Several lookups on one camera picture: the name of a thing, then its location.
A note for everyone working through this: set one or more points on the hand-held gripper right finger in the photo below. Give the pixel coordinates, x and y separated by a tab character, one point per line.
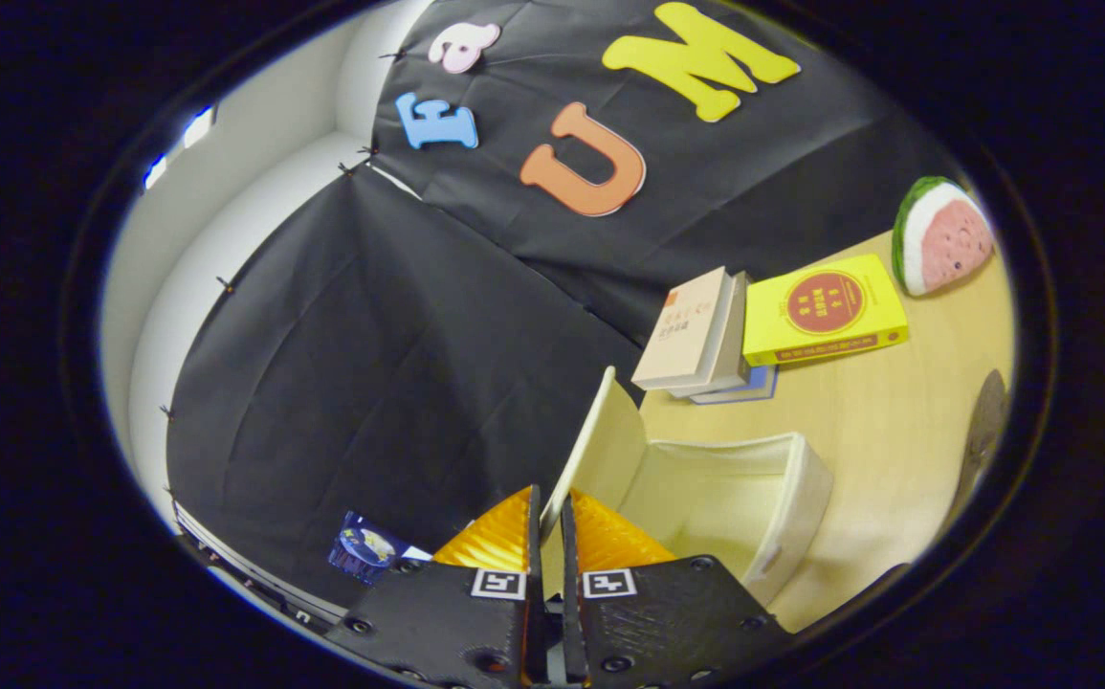
657	622

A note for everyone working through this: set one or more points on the black backdrop cloth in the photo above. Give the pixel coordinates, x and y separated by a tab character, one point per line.
370	364

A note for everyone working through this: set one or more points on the white book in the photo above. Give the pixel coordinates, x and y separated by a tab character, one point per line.
736	354

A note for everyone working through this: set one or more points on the blue book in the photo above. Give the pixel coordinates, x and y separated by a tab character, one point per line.
762	388

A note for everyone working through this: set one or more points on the brown fuzzy shoe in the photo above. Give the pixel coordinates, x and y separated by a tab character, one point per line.
984	431

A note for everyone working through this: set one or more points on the yellow book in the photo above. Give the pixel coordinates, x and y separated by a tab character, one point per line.
825	306

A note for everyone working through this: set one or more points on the beige storage box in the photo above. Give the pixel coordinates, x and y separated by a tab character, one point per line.
734	498

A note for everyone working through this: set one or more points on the blue printed box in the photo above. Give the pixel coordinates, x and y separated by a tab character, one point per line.
370	547

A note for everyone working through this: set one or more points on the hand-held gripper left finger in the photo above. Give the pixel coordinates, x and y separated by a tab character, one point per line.
456	622

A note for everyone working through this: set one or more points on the watermelon slice plush toy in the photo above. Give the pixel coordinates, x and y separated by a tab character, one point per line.
944	239

